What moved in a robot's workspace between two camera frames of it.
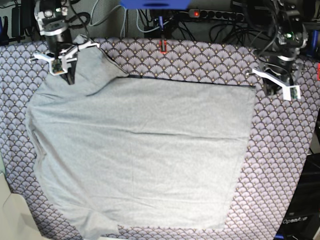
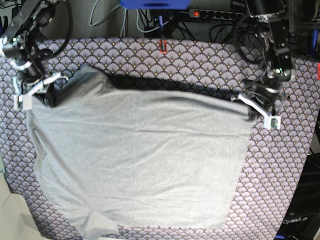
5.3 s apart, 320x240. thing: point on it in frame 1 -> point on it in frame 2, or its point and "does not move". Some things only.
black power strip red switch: [195, 13] does not move
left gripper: [57, 43] -> [37, 71]
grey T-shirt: [113, 151] does not move
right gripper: [279, 67] -> [264, 91]
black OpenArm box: [302, 215] does not move
